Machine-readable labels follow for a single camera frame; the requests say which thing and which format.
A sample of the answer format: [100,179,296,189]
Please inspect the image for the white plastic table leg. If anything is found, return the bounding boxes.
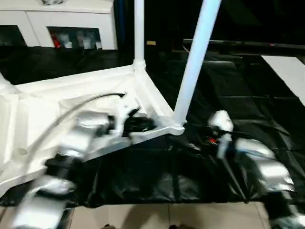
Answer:
[172,0,223,129]
[132,0,147,73]
[0,72,19,95]

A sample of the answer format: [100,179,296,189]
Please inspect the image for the white plastic table top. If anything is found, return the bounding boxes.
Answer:
[0,64,187,197]

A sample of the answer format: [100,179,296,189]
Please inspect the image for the black plastic mat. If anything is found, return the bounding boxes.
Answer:
[0,45,305,208]

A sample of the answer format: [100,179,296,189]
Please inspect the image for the small bottles behind glass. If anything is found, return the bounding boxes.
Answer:
[49,28,102,50]

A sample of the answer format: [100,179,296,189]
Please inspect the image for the white paper sheet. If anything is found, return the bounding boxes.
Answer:
[262,55,305,106]

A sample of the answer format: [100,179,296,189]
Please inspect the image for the white cabinet with glass doors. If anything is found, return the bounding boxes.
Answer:
[0,0,117,50]

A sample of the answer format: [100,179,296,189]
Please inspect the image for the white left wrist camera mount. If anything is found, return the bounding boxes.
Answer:
[111,94,142,139]

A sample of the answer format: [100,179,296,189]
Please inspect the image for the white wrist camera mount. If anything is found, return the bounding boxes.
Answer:
[208,110,235,160]
[111,94,142,139]

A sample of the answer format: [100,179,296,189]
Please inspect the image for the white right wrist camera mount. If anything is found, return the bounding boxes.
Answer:
[208,110,235,160]

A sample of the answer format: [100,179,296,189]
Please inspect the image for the dark metal rail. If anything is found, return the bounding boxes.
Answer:
[183,39,305,53]

